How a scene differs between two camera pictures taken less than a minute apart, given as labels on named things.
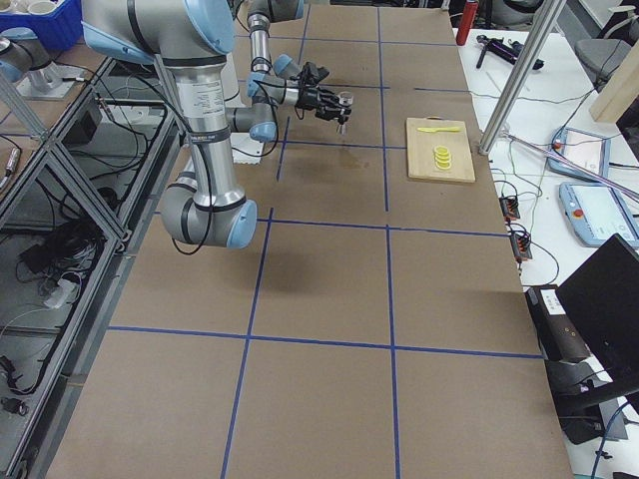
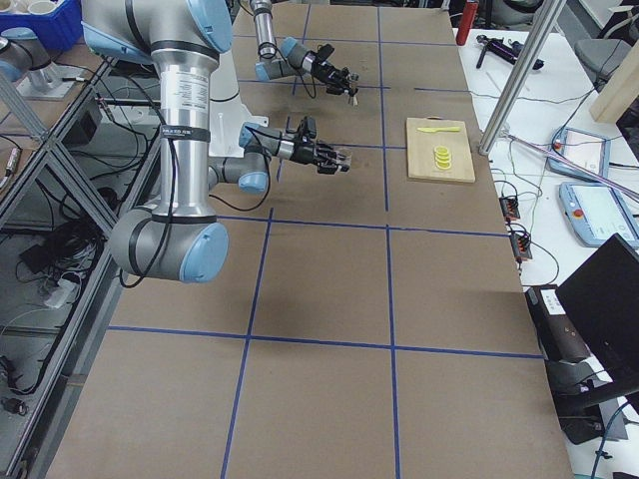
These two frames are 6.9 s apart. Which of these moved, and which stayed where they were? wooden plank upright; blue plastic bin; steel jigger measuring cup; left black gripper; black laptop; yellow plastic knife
Moved: left black gripper; steel jigger measuring cup
Stayed: wooden plank upright; blue plastic bin; yellow plastic knife; black laptop
